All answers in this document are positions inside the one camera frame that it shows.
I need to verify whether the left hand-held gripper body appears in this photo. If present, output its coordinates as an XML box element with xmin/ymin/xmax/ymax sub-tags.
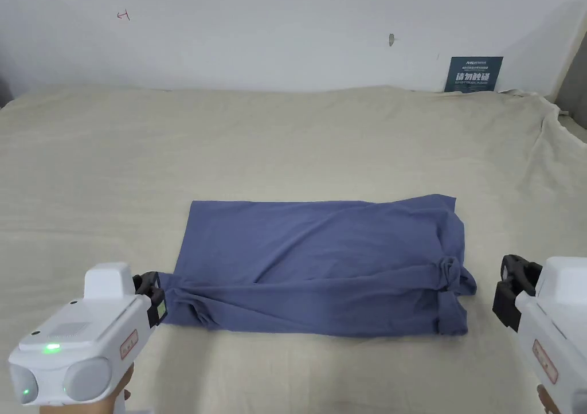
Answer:
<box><xmin>8</xmin><ymin>262</ymin><xmax>156</xmax><ymax>414</ymax></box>

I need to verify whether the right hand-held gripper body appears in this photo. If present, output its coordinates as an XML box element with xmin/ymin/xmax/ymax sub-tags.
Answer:
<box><xmin>514</xmin><ymin>256</ymin><xmax>587</xmax><ymax>414</ymax></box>

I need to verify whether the dark blue shirt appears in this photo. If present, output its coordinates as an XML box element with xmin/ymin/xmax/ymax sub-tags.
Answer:
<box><xmin>158</xmin><ymin>193</ymin><xmax>479</xmax><ymax>339</ymax></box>

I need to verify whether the person's left hand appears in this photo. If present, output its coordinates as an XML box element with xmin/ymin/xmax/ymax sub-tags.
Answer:
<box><xmin>40</xmin><ymin>363</ymin><xmax>135</xmax><ymax>414</ymax></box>

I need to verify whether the person's right hand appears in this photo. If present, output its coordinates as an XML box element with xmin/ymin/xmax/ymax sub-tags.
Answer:
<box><xmin>536</xmin><ymin>384</ymin><xmax>560</xmax><ymax>414</ymax></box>

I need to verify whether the grey padded headboard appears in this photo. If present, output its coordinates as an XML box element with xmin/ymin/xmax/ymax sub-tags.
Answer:
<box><xmin>551</xmin><ymin>32</ymin><xmax>587</xmax><ymax>131</ymax></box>

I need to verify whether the bed with beige sheet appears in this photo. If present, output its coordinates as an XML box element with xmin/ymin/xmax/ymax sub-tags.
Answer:
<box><xmin>0</xmin><ymin>83</ymin><xmax>587</xmax><ymax>414</ymax></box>

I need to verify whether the dark blue sign card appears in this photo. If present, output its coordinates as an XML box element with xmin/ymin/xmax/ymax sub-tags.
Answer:
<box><xmin>443</xmin><ymin>56</ymin><xmax>505</xmax><ymax>94</ymax></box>

